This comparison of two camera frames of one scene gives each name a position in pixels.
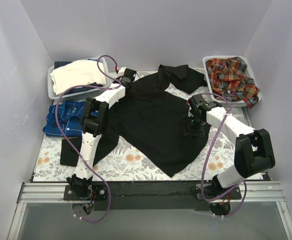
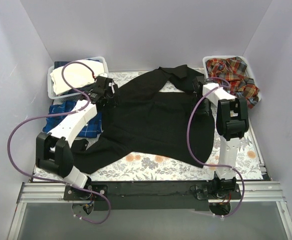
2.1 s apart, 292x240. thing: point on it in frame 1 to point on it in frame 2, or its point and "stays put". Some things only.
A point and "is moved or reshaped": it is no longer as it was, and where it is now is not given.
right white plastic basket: [228, 103] stays put
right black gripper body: [194, 128] to [197, 85]
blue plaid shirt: [70, 117] stays put
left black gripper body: [131, 81] to [110, 89]
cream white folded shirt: [77, 73] stays put
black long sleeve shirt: [148, 119] is moved or reshaped
